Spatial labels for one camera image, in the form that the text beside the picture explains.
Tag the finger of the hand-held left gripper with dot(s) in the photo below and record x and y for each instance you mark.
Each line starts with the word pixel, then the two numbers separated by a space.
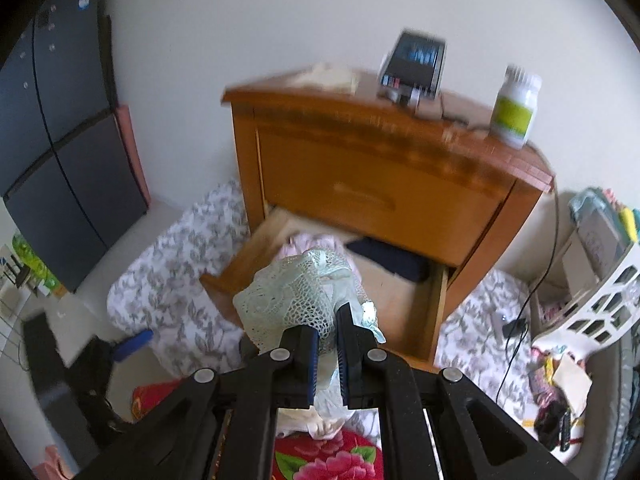
pixel 134 345

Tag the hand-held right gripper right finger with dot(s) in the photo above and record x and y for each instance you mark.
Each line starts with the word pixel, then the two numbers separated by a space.
pixel 355 360

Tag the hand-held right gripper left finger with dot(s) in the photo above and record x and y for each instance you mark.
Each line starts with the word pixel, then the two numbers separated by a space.
pixel 300 360

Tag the mint lace cloth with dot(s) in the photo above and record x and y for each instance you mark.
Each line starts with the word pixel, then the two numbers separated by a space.
pixel 290 300

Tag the white cloth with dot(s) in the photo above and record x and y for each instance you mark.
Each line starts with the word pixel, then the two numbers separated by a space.
pixel 310 422

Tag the navy blue garment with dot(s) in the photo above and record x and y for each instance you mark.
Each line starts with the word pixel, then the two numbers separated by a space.
pixel 395 260

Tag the light pink garment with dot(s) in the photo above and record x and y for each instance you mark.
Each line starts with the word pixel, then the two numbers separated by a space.
pixel 305 245

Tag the person's left forearm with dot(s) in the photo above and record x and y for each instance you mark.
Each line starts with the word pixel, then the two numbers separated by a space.
pixel 60 465

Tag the closed wooden drawer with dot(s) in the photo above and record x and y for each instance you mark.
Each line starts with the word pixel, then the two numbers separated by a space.
pixel 400 185

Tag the grey floral blanket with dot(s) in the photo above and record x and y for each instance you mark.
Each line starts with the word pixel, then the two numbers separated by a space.
pixel 170 270

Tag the red floral pillow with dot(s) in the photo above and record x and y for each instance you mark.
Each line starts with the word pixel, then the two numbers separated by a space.
pixel 320 460

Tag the green packaging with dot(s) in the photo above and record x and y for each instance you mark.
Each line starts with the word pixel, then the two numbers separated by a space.
pixel 35 265

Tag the white power strip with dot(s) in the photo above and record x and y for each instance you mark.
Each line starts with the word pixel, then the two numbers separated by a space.
pixel 496 322

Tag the black power adapter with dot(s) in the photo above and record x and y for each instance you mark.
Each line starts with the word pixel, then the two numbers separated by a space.
pixel 515 329

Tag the pink board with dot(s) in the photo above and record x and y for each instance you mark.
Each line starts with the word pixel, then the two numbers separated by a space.
pixel 131 155

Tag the black cloth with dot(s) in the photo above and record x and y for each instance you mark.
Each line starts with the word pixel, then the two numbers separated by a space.
pixel 549 422

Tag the wooden nightstand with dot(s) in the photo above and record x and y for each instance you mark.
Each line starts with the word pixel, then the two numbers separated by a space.
pixel 245 160

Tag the dark refrigerator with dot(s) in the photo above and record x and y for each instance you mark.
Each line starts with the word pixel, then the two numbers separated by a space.
pixel 65 135

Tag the black remote control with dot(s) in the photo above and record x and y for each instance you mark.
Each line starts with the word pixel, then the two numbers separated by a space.
pixel 566 432

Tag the pile of small clutter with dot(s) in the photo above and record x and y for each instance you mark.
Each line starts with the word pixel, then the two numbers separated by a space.
pixel 595 430

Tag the white cut-out rack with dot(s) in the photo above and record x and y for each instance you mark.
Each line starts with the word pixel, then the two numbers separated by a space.
pixel 600 305

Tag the pale patterned book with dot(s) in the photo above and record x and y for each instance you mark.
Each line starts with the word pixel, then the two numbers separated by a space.
pixel 597 232

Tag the grey cushion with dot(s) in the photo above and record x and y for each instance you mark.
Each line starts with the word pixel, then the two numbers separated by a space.
pixel 627 410

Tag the teal cloth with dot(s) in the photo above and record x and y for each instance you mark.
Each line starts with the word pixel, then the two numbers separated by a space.
pixel 585 202

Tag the white bottle green label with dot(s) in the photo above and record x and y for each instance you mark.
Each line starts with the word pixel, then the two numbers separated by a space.
pixel 515 110

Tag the smartphone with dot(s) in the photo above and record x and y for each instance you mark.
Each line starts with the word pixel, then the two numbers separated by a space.
pixel 415 60

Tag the yellow sponge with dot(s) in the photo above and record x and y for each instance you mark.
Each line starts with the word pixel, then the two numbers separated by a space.
pixel 630 222

